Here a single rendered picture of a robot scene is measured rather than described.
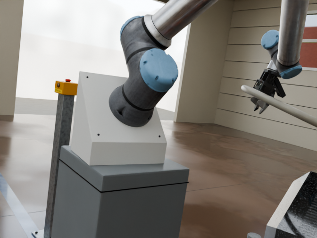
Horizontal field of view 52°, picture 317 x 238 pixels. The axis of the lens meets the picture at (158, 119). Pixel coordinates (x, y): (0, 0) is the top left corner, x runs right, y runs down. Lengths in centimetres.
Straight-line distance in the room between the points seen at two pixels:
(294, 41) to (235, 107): 868
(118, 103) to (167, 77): 23
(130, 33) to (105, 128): 37
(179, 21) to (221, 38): 912
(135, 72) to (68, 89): 104
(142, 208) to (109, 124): 34
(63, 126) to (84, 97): 95
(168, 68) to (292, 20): 45
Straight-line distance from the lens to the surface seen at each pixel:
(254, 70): 969
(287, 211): 166
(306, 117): 128
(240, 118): 983
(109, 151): 121
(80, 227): 130
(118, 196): 117
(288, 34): 131
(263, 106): 167
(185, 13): 120
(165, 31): 123
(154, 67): 113
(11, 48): 719
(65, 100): 218
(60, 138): 222
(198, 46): 964
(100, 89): 133
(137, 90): 117
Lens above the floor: 120
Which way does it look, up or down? 7 degrees down
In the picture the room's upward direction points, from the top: 8 degrees clockwise
